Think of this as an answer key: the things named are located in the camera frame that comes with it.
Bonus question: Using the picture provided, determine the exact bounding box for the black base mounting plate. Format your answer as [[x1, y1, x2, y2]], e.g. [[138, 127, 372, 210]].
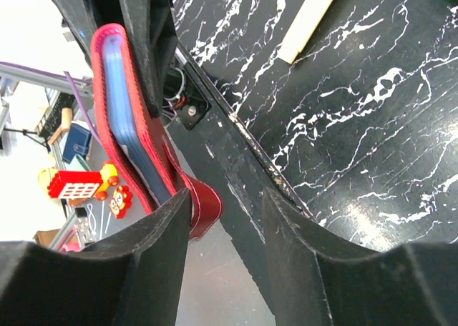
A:
[[167, 45, 303, 325]]

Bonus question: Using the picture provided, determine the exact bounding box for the wooden rolling pin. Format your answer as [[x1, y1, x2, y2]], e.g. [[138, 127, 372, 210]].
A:
[[278, 0, 333, 64]]

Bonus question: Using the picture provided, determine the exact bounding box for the blue wallet in background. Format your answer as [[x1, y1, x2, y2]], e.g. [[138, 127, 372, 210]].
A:
[[62, 122, 92, 164]]

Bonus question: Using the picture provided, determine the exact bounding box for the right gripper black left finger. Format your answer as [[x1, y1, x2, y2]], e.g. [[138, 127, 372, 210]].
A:
[[1, 189, 192, 325]]

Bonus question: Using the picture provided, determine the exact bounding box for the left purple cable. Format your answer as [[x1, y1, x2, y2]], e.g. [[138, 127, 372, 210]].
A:
[[0, 61, 103, 144]]

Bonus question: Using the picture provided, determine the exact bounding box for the red leather card holder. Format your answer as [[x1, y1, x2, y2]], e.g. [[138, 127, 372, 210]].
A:
[[90, 23, 223, 239]]

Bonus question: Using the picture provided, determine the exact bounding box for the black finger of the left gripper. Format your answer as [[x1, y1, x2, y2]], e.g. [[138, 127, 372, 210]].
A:
[[52, 0, 177, 117]]

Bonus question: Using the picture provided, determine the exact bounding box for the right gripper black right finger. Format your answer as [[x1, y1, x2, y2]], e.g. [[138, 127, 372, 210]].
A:
[[262, 189, 457, 325]]

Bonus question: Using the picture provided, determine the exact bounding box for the red toy fire truck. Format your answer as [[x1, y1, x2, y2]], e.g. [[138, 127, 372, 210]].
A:
[[43, 162, 120, 201]]

